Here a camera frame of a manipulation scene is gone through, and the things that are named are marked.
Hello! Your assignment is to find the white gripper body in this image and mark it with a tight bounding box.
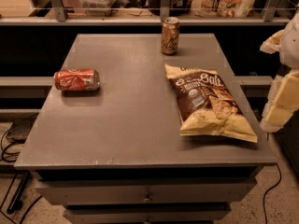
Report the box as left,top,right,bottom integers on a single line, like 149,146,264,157
279,13,299,69

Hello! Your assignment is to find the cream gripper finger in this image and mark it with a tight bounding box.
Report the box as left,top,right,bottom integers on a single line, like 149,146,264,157
261,71,299,133
260,30,284,54

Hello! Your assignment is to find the red coke can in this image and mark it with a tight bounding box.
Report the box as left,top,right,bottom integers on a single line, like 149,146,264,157
54,68,100,91

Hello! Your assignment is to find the gold soda can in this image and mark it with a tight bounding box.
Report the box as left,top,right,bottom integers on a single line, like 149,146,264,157
161,17,179,55

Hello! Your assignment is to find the snack bag on shelf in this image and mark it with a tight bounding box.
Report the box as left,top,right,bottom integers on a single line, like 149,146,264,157
192,0,255,18

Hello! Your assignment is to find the brown yellow chip bag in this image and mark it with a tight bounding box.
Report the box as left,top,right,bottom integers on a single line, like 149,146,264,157
164,63,258,143

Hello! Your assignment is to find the clear plastic container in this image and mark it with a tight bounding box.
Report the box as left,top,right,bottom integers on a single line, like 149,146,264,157
80,0,116,16

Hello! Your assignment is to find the lower drawer with knob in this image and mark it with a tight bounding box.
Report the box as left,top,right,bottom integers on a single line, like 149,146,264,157
64,204,231,224

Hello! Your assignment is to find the drawer with knob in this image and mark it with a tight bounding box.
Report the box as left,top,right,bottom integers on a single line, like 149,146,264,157
64,204,231,224
36,178,256,205

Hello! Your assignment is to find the upper drawer with knob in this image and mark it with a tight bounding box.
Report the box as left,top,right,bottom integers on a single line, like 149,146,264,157
36,178,256,205

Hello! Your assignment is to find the black power adapter box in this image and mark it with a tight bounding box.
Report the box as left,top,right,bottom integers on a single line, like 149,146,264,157
6,120,33,142

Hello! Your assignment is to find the grey metal shelf rail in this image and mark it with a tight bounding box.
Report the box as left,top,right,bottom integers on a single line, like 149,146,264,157
0,0,298,26

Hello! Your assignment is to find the black floor cable right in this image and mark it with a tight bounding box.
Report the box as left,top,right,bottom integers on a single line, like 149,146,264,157
262,163,282,224

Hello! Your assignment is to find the black cables left floor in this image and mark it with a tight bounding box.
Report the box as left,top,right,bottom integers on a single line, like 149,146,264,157
0,113,43,224

